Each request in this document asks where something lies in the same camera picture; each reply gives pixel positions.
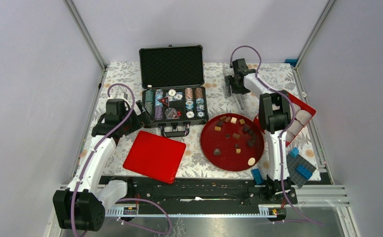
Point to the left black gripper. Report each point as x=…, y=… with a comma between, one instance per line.
x=140, y=120

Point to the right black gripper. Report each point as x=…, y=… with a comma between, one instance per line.
x=229, y=80

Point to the silver metal tongs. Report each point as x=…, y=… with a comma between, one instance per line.
x=239, y=101

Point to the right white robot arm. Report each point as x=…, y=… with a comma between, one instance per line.
x=278, y=182

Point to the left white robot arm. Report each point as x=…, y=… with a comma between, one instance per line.
x=81, y=206

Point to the dark heart chocolate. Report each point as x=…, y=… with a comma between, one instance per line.
x=217, y=152

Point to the red chocolate box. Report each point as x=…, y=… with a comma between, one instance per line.
x=301, y=114

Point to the white oval chocolate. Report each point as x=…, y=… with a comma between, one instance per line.
x=251, y=161

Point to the red square box lid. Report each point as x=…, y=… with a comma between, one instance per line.
x=155, y=156

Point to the round red tray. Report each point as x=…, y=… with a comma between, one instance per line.
x=229, y=132

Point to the black poker chip case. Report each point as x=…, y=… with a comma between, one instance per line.
x=172, y=78

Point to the blue lego brick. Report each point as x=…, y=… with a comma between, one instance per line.
x=257, y=176

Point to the grey lego baseplate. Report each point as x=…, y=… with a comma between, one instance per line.
x=300, y=170

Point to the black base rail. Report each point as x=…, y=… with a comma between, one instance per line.
x=193, y=196

